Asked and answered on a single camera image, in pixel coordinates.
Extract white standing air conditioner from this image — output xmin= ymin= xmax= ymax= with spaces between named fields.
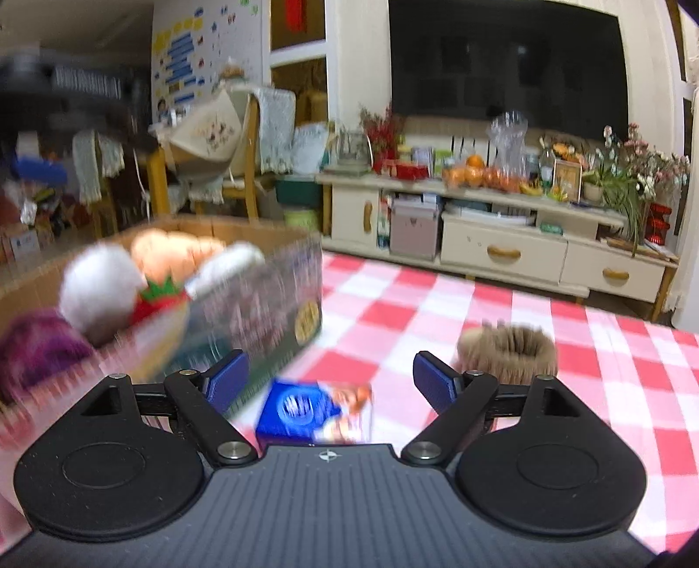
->
xmin=674 ymin=82 xmax=699 ymax=329

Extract silver storage case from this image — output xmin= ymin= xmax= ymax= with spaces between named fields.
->
xmin=390 ymin=197 xmax=442 ymax=260

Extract orange cloth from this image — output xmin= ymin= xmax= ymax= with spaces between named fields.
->
xmin=131 ymin=228 xmax=226 ymax=285

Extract red lacquer stand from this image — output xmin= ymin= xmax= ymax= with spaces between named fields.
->
xmin=644 ymin=202 xmax=672 ymax=246

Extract white fluffy pom keychain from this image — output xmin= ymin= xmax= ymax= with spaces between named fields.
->
xmin=59 ymin=244 xmax=148 ymax=346

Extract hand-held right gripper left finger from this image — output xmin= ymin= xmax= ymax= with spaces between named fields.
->
xmin=75 ymin=350 xmax=259 ymax=468

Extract magenta knitted sock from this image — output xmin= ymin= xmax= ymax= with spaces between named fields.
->
xmin=0 ymin=308 xmax=99 ymax=405

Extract printed cardboard box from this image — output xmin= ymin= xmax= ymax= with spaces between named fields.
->
xmin=0 ymin=215 xmax=324 ymax=438

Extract potted flower plant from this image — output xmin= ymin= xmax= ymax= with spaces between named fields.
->
xmin=581 ymin=123 xmax=692 ymax=244

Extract wall poster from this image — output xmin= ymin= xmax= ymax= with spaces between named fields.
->
xmin=152 ymin=0 xmax=263 ymax=124

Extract black television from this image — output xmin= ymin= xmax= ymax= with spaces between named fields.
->
xmin=389 ymin=0 xmax=630 ymax=140

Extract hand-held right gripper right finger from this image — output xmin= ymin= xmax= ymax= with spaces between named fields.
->
xmin=400 ymin=350 xmax=622 ymax=466

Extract red gift box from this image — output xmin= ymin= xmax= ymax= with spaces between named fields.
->
xmin=382 ymin=161 xmax=429 ymax=180

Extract white lace cloth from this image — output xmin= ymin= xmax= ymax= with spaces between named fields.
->
xmin=254 ymin=86 xmax=298 ymax=176

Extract red berry branch bouquet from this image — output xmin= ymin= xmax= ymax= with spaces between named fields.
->
xmin=359 ymin=104 xmax=405 ymax=159

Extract red white checkered tablecloth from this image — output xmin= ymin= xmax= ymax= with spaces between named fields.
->
xmin=0 ymin=251 xmax=699 ymax=552

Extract bear plush with strawberry hat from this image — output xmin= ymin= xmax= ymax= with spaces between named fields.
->
xmin=131 ymin=276 xmax=192 ymax=335

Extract clear plastic bag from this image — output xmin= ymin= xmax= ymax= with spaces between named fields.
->
xmin=488 ymin=111 xmax=529 ymax=176

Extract blue small carton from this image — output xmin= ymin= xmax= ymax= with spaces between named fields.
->
xmin=256 ymin=379 xmax=373 ymax=446

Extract wooden chair with embroidered cloth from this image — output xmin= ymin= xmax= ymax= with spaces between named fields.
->
xmin=147 ymin=87 xmax=263 ymax=222

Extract wooden picture frame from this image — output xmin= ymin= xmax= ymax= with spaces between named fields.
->
xmin=553 ymin=158 xmax=583 ymax=204

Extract glass kettle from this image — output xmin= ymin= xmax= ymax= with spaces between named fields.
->
xmin=334 ymin=128 xmax=375 ymax=170

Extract cream television cabinet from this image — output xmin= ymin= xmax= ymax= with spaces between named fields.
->
xmin=317 ymin=172 xmax=678 ymax=323

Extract brown fluffy scrunchie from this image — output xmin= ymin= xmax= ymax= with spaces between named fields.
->
xmin=456 ymin=322 xmax=559 ymax=394

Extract pile of oranges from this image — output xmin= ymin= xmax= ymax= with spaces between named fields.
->
xmin=442 ymin=156 xmax=519 ymax=193

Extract green plastic bin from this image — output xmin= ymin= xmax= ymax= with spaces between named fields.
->
xmin=274 ymin=175 xmax=323 ymax=211

